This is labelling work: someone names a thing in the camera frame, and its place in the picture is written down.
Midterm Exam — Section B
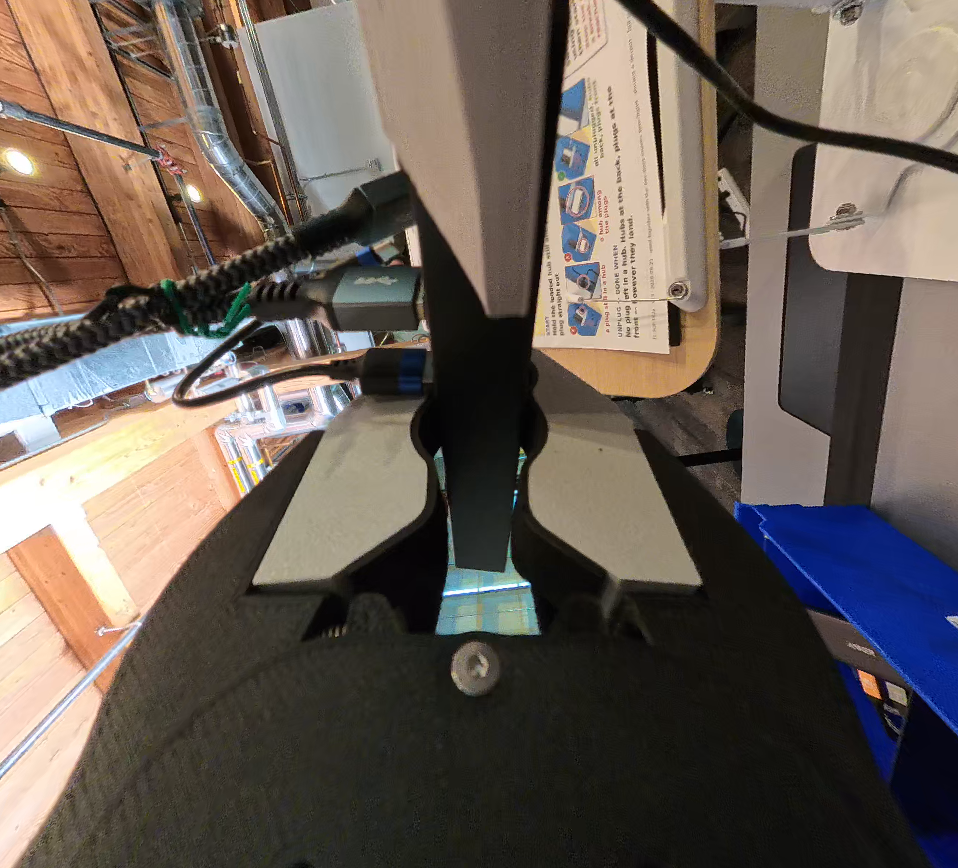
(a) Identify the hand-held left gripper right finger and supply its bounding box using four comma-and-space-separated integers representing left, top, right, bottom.
511, 351, 705, 635

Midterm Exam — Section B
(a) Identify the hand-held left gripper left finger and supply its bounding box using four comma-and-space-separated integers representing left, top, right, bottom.
251, 396, 450, 635

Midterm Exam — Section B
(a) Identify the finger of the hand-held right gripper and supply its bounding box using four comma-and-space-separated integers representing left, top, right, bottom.
333, 0, 571, 321

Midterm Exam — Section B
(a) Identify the grey braided usb cable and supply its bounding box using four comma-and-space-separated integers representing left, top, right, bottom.
0, 172, 428, 391

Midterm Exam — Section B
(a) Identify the slim dark grey usb hub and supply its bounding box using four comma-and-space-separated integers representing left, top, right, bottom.
807, 608, 912, 691

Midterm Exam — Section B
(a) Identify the instruction sheet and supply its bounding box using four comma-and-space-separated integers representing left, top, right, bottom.
533, 0, 672, 357

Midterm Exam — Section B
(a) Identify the white board ledge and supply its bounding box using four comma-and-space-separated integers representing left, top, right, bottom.
650, 0, 710, 315

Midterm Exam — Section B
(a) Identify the blue plastic bin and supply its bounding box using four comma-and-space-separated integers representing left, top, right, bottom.
733, 501, 958, 868

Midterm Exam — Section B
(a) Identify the silver ventilation duct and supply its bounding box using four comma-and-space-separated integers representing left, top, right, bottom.
0, 0, 362, 504

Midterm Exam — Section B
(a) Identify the thin black hub cable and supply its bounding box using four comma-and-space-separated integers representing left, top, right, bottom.
556, 0, 958, 174

